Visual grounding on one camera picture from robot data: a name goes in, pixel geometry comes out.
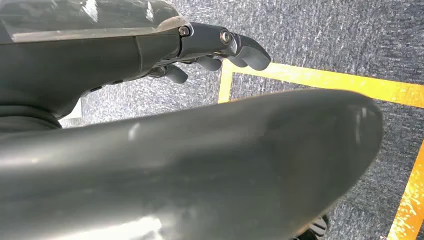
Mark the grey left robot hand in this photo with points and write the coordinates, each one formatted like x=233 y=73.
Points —
x=205 y=159

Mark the yellow floor tape strip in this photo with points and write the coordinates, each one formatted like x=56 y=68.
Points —
x=331 y=81
x=225 y=87
x=409 y=205

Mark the black ribbed object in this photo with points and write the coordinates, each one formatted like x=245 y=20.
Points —
x=314 y=230

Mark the white flat object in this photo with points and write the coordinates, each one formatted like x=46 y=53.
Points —
x=73 y=116

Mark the ribbed grey left arm sleeve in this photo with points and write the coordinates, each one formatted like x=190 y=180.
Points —
x=23 y=121

